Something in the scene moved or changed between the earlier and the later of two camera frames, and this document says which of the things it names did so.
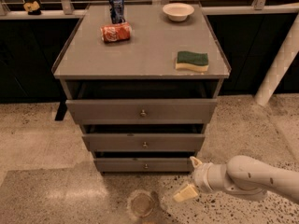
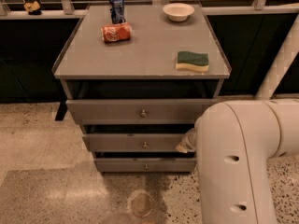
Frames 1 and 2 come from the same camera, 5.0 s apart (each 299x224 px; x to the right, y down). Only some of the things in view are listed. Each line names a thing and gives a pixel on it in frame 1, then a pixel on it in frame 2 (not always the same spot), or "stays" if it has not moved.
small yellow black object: [33, 7] stays
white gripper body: [200, 175] → [188, 143]
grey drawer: [143, 142] stays
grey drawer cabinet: [142, 81] stays
